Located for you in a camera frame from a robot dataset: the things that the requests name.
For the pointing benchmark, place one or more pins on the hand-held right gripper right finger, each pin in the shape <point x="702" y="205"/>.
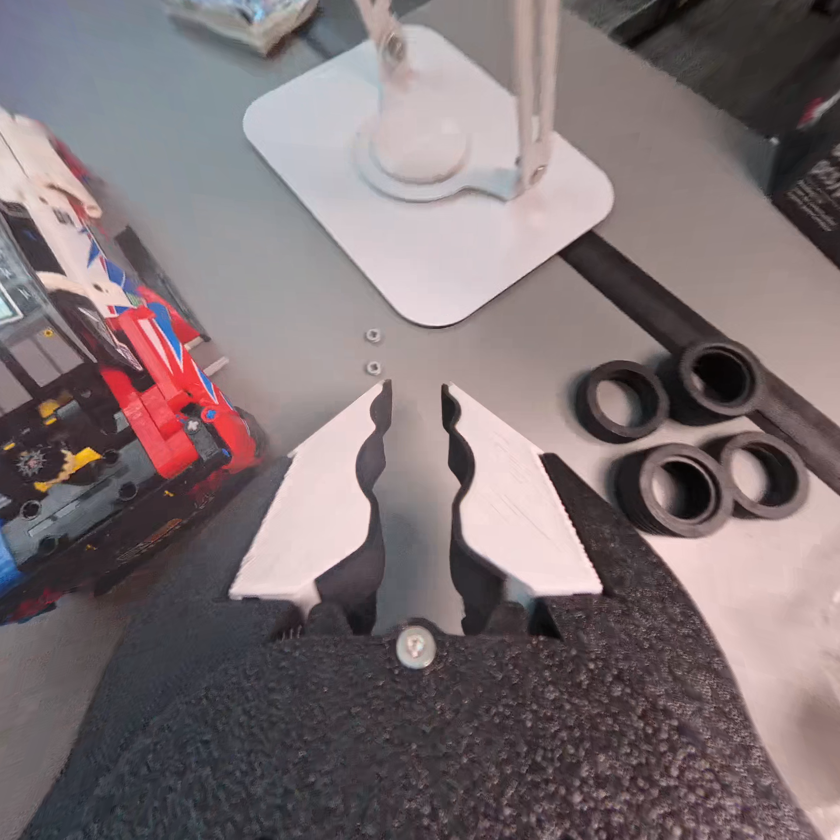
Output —
<point x="518" y="518"/>

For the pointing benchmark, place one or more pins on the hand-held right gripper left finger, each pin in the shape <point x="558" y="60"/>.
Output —
<point x="308" y="518"/>

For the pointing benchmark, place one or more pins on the toy brick race car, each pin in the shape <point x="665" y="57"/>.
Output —
<point x="151" y="407"/>

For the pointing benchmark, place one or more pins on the black rubber toy tire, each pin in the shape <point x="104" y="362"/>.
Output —
<point x="589" y="403"/>
<point x="656" y="518"/>
<point x="753" y="394"/>
<point x="794" y="485"/>

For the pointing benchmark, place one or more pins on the black cardboard box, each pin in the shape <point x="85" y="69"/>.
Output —
<point x="814" y="197"/>

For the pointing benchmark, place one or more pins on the folded clear plastic bag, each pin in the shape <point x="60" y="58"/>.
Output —
<point x="249" y="19"/>

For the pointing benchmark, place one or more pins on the black desk strip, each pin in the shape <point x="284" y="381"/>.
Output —
<point x="630" y="282"/>

